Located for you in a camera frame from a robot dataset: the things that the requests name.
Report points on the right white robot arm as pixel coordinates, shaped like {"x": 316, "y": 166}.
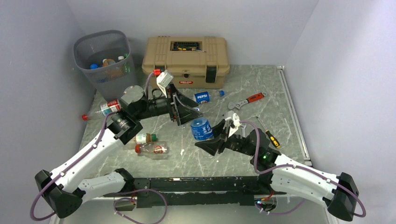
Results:
{"x": 279, "y": 173}

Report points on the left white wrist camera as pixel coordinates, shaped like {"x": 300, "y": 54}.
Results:
{"x": 164, "y": 79}

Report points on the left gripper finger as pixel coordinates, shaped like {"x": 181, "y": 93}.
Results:
{"x": 184, "y": 99}
{"x": 186, "y": 115}

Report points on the grey mesh waste bin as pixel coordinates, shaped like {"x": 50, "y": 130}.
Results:
{"x": 94, "y": 48}

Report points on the orange label bottle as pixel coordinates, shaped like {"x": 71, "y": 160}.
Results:
{"x": 114, "y": 71}

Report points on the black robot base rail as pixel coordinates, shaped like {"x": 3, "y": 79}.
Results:
{"x": 174, "y": 191}

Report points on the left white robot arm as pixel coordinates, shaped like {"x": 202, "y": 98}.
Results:
{"x": 66, "y": 187}

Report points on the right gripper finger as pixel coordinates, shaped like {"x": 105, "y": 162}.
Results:
{"x": 212, "y": 146}
{"x": 220, "y": 128}

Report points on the screwdriver on toolbox lid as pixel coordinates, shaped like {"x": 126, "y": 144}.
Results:
{"x": 187, "y": 48}

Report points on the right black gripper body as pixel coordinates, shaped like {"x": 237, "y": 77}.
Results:
{"x": 236, "y": 142}

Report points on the clear bottle red cap front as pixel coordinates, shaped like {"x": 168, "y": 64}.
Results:
{"x": 154, "y": 150}

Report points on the red handled adjustable wrench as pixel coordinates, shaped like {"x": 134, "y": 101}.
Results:
{"x": 248, "y": 100}

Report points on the blue label bottle white cap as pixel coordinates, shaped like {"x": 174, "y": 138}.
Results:
{"x": 201, "y": 129}

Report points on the yellow black screwdriver right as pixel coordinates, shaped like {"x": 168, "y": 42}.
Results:
{"x": 272, "y": 138}

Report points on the green plastic bottle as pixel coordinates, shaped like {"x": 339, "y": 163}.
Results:
{"x": 125, "y": 66}

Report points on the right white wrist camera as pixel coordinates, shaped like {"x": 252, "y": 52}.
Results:
{"x": 232, "y": 123}

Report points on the Pepsi bottle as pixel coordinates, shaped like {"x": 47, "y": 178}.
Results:
{"x": 206, "y": 96}

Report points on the red label bottle by bin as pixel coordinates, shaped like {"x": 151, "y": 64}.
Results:
{"x": 105, "y": 109}

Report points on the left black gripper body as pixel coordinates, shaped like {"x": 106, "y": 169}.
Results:
{"x": 156, "y": 107}

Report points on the clear bottle blue label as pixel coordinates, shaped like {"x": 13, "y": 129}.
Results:
{"x": 93, "y": 66}

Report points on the tan plastic toolbox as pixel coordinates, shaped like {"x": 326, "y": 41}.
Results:
{"x": 190, "y": 69}

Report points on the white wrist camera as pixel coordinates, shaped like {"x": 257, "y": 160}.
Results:
{"x": 164, "y": 79}
{"x": 232, "y": 123}

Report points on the brown tea bottle green cap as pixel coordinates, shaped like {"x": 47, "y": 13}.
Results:
{"x": 141, "y": 139}

